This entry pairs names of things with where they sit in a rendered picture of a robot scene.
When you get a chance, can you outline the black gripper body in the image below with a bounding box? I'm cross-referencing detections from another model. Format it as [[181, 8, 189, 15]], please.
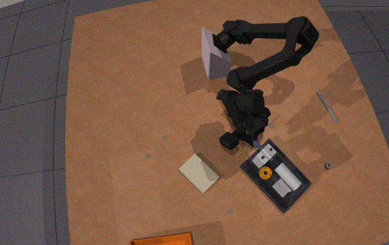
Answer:
[[219, 107, 271, 150]]

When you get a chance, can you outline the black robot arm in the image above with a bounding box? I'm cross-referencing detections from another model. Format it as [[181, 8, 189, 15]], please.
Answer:
[[212, 16, 319, 137]]

